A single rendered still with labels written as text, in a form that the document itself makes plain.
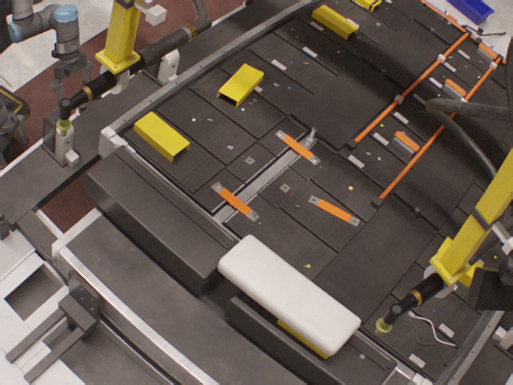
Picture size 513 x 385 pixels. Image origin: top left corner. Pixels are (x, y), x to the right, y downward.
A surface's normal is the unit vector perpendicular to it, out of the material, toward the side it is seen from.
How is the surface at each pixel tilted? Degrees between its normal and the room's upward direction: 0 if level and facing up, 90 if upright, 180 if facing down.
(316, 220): 0
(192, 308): 0
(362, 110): 0
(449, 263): 90
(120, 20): 90
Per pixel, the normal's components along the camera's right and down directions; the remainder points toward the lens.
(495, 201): -0.77, 0.37
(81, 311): 0.23, -0.60
